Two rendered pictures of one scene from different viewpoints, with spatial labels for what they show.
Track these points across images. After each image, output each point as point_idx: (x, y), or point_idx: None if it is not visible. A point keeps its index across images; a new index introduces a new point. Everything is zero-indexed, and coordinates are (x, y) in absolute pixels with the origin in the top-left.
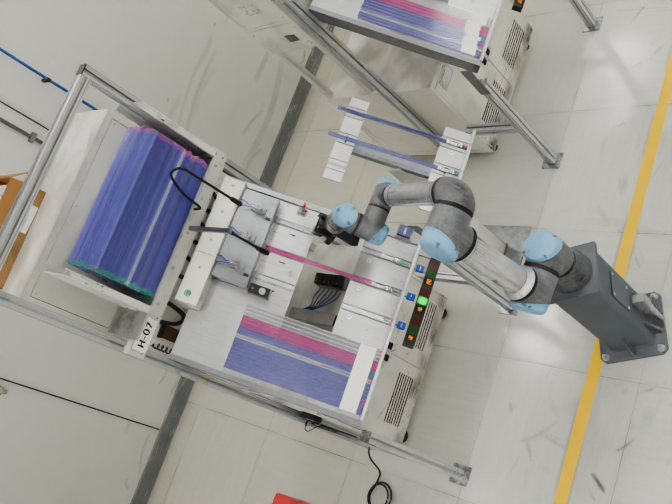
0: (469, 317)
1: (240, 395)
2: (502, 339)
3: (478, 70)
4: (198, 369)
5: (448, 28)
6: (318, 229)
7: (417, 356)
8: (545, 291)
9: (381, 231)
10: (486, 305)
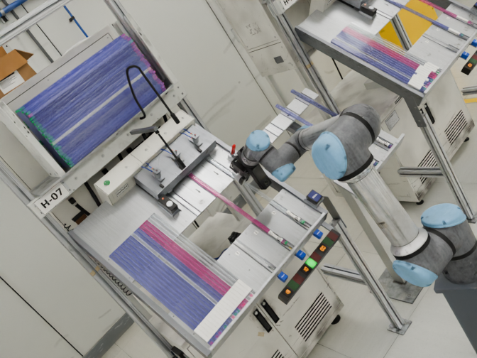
0: (358, 327)
1: (121, 302)
2: (383, 353)
3: (420, 102)
4: (89, 254)
5: (402, 66)
6: (236, 163)
7: (299, 344)
8: (435, 258)
9: (287, 165)
10: (377, 320)
